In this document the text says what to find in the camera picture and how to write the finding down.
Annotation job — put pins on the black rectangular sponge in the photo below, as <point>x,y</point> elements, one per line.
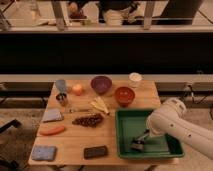
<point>94,152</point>

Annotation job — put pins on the metal spoon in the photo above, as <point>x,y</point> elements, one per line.
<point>72,110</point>

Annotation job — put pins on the red bowl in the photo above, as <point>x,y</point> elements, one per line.
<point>124,96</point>

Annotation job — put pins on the purple bowl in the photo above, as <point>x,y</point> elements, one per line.
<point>101,84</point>

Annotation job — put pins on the green plastic tray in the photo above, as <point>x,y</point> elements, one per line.
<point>131,123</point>

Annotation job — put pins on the dark grape bunch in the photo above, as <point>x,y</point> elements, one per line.
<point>89,121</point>

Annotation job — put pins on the blue sponge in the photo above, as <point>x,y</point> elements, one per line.
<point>44,153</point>

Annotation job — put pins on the wooden table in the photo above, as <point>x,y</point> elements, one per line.
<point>71,142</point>

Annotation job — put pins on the person in background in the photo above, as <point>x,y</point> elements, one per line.
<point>114,13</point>

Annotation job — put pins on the orange carrot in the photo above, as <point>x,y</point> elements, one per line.
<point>53,131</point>

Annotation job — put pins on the blue plastic cup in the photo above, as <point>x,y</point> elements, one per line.
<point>61,85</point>

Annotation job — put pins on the orange apple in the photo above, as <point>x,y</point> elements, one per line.
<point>77,89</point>

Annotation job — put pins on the white paper cup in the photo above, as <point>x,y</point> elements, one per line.
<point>135,79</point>

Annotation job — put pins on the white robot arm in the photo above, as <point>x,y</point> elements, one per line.
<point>167,119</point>

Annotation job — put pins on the yellow banana bunch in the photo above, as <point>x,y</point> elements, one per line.
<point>99,104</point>

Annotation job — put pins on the small metal cup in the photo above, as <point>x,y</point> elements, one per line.
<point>62,99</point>

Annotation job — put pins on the grey blue cloth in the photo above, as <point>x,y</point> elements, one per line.
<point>52,115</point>

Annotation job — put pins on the black handled brush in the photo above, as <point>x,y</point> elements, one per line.
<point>138,142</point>

